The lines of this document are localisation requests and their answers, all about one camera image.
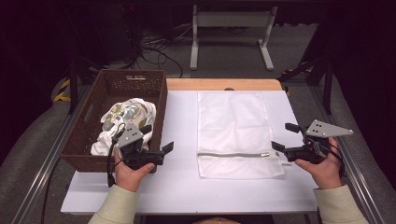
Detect aluminium rail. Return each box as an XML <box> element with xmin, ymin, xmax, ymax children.
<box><xmin>309</xmin><ymin>85</ymin><xmax>387</xmax><ymax>224</ymax></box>
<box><xmin>10</xmin><ymin>85</ymin><xmax>94</xmax><ymax>224</ymax></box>

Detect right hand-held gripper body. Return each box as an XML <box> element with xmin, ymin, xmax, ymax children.
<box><xmin>283</xmin><ymin>119</ymin><xmax>355</xmax><ymax>165</ymax></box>

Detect white printed garment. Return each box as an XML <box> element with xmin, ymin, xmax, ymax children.
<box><xmin>90</xmin><ymin>97</ymin><xmax>157</xmax><ymax>157</ymax></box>

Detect yellow black hazard tape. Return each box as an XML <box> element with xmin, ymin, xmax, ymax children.
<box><xmin>281</xmin><ymin>63</ymin><xmax>312</xmax><ymax>76</ymax></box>
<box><xmin>53</xmin><ymin>77</ymin><xmax>72</xmax><ymax>103</ymax></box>

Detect brown wooden stool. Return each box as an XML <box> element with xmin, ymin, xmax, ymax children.
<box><xmin>191</xmin><ymin>217</ymin><xmax>242</xmax><ymax>224</ymax></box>

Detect person's left hand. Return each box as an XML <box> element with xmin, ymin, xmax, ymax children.
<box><xmin>113</xmin><ymin>147</ymin><xmax>157</xmax><ymax>193</ymax></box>

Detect brown wicker basket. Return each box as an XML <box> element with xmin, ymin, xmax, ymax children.
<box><xmin>60</xmin><ymin>68</ymin><xmax>169</xmax><ymax>174</ymax></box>

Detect white metal table frame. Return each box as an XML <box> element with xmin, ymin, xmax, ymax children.
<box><xmin>190</xmin><ymin>4</ymin><xmax>279</xmax><ymax>72</ymax></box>

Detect black floor cables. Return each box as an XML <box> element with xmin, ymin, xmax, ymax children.
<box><xmin>136</xmin><ymin>31</ymin><xmax>185</xmax><ymax>78</ymax></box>

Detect black metal stand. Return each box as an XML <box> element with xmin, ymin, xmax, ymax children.
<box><xmin>68</xmin><ymin>59</ymin><xmax>94</xmax><ymax>115</ymax></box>
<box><xmin>278</xmin><ymin>57</ymin><xmax>334</xmax><ymax>115</ymax></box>

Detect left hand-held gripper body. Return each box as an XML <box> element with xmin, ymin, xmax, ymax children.
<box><xmin>115</xmin><ymin>123</ymin><xmax>165</xmax><ymax>171</ymax></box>

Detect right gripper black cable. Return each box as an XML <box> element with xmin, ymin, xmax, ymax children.
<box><xmin>306</xmin><ymin>138</ymin><xmax>346</xmax><ymax>178</ymax></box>

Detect person's right hand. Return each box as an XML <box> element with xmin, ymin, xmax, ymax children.
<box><xmin>294</xmin><ymin>136</ymin><xmax>344</xmax><ymax>190</ymax></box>

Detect white mesh laundry bag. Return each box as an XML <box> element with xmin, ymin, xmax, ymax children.
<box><xmin>196</xmin><ymin>91</ymin><xmax>286</xmax><ymax>180</ymax></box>

